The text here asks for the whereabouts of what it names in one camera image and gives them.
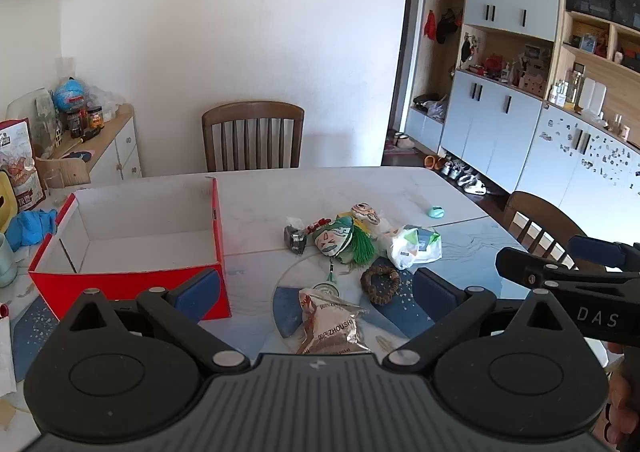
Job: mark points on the red hanging bag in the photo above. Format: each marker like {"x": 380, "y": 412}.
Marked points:
{"x": 430, "y": 25}

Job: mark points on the person's right hand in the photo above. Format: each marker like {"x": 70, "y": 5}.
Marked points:
{"x": 625, "y": 397}

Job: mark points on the dark glass jar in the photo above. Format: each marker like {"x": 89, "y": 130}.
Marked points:
{"x": 75, "y": 125}

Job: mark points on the blue globe ball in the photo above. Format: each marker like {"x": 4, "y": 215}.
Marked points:
{"x": 70, "y": 95}

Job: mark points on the row of shoes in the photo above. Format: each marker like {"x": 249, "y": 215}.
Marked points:
{"x": 465, "y": 177}

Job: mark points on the grey plastic bag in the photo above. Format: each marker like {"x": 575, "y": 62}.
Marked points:
{"x": 436, "y": 110}

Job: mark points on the white wall cabinet unit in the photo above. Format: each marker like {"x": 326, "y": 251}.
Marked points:
{"x": 500, "y": 117}

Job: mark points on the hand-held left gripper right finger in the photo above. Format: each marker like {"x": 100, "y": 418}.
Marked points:
{"x": 435, "y": 297}

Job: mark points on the white paper sheet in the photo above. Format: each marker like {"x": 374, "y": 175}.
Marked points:
{"x": 6, "y": 357}

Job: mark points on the small painted face plush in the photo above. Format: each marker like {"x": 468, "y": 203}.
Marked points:
{"x": 365, "y": 213}

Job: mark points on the red snack bag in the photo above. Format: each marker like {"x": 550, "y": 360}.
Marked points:
{"x": 20, "y": 167}

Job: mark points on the brown wooden chair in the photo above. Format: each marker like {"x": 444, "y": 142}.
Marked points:
{"x": 252, "y": 112}
{"x": 530, "y": 212}

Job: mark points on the silver foil snack packet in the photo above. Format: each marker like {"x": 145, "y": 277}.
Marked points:
{"x": 330, "y": 327}

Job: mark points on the clear plastic bag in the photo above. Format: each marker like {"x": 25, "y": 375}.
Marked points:
{"x": 106, "y": 100}

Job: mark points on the green hat plush doll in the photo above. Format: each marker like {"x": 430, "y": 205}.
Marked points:
{"x": 332, "y": 239}

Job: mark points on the black hanging bag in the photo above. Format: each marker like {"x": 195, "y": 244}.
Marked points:
{"x": 447, "y": 27}

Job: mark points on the white wooden sideboard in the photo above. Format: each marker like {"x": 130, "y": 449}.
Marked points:
{"x": 125, "y": 142}

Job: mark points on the yellow plastic object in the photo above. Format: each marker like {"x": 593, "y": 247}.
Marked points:
{"x": 6, "y": 202}

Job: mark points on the red label jar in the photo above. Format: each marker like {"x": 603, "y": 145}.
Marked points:
{"x": 95, "y": 117}

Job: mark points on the brown cardboard piece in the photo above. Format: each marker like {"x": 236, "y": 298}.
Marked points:
{"x": 62, "y": 172}

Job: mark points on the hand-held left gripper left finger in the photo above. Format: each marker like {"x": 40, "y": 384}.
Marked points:
{"x": 200, "y": 294}

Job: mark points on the red cardboard box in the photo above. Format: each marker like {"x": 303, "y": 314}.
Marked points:
{"x": 125, "y": 282}

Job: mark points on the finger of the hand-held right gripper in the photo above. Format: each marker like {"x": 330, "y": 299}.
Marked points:
{"x": 595, "y": 252}
{"x": 535, "y": 268}

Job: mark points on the white green plastic bag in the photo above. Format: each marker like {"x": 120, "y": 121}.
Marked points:
{"x": 407, "y": 252}

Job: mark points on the small teal object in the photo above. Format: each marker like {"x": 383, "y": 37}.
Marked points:
{"x": 436, "y": 211}

